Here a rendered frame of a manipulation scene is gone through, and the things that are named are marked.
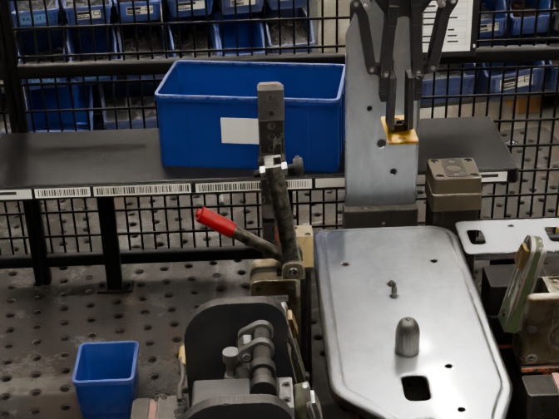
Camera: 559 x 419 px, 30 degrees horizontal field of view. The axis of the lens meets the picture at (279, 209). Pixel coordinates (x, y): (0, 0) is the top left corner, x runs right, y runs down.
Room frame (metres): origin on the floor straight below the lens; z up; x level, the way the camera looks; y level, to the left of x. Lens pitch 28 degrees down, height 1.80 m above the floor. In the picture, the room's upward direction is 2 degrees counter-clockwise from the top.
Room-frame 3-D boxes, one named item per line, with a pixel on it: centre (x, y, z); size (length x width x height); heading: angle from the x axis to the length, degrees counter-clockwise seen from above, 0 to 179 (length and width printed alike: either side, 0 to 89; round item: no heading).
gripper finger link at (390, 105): (1.22, -0.14, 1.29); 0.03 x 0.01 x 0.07; 1
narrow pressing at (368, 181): (1.48, -0.16, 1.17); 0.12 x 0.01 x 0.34; 91
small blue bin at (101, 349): (1.37, 0.29, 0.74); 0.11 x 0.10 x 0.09; 1
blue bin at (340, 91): (1.65, 0.04, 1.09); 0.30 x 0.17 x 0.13; 82
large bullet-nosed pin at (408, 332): (1.09, -0.16, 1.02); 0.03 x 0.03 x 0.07
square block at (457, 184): (1.49, -0.28, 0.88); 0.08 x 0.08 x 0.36; 1
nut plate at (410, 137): (1.22, -0.16, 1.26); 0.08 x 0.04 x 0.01; 1
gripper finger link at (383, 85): (1.22, -0.13, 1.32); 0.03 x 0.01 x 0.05; 91
